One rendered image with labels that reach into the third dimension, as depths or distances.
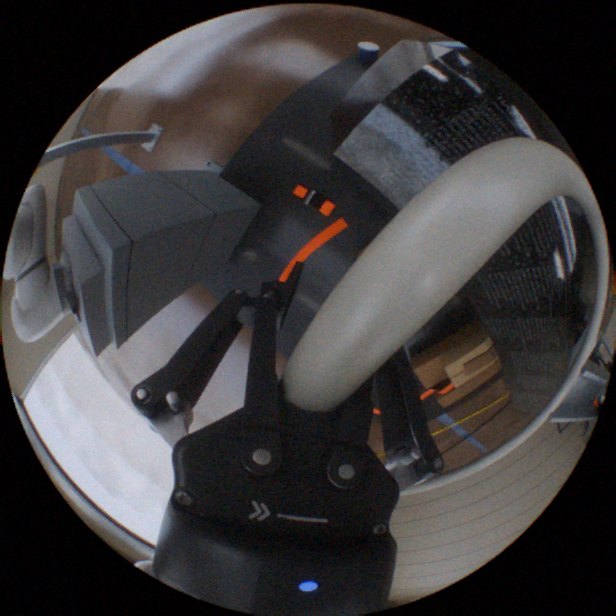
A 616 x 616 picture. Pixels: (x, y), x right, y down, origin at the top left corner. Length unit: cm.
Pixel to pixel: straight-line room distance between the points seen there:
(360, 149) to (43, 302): 76
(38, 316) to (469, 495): 575
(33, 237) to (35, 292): 13
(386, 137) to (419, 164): 6
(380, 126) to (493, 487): 534
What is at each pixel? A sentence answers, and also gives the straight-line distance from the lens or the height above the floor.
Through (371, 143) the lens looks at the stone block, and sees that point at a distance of 37.
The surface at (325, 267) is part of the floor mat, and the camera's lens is 104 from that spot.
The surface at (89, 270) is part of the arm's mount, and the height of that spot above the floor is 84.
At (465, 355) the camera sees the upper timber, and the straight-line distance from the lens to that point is 121.
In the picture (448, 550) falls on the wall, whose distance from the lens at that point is 562.
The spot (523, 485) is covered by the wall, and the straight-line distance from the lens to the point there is 524.
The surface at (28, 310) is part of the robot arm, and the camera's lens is 64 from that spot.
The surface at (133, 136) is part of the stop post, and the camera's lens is 165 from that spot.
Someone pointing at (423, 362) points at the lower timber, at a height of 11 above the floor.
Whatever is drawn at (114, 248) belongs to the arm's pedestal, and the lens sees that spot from 47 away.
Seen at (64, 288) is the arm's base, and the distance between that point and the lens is 63.
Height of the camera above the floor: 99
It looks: 58 degrees down
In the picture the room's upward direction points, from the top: 159 degrees counter-clockwise
